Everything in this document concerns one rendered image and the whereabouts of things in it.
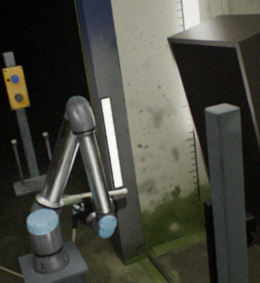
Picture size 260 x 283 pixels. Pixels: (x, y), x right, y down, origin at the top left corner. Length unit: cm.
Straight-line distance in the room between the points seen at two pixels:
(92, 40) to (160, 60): 49
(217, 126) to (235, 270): 32
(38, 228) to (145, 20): 148
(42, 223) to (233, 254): 132
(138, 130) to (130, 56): 50
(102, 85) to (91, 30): 35
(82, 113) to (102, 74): 77
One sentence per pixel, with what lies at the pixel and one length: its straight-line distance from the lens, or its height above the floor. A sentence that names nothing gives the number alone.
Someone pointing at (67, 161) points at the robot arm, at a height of 112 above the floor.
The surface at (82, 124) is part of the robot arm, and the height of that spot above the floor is 133.
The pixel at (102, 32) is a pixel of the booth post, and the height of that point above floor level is 168.
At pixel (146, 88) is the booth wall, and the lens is 284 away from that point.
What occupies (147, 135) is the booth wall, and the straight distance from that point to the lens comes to 291.
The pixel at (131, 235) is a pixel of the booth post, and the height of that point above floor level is 24.
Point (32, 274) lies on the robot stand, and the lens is 223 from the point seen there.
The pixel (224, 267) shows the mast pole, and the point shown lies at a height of 131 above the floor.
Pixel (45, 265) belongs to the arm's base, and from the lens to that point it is 218.
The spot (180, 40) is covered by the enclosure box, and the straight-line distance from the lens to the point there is 218.
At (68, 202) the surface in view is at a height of 77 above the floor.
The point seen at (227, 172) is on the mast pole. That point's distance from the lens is 82.
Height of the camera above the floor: 185
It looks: 18 degrees down
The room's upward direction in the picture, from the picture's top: 8 degrees counter-clockwise
